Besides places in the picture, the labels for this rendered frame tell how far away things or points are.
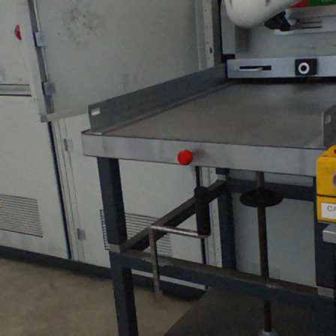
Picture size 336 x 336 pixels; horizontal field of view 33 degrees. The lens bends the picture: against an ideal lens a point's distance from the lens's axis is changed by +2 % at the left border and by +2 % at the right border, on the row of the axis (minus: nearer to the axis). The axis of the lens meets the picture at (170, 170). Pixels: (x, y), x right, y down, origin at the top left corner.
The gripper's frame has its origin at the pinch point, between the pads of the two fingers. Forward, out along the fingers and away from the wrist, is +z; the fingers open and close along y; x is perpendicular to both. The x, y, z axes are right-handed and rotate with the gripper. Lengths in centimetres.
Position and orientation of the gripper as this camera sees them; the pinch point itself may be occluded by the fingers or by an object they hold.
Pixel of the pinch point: (282, 23)
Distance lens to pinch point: 175.2
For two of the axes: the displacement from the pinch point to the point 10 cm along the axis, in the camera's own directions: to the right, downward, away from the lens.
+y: -1.9, 9.7, -1.5
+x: 8.4, 0.9, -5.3
